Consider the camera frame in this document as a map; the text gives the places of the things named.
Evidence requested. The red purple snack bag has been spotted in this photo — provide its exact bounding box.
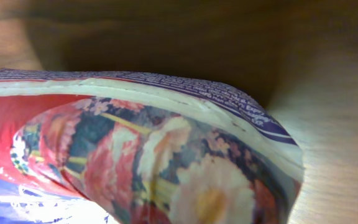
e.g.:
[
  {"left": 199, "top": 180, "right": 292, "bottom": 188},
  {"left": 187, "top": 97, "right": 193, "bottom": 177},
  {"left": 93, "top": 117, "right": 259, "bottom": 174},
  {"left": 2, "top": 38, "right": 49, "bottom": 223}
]
[{"left": 0, "top": 68, "right": 304, "bottom": 223}]

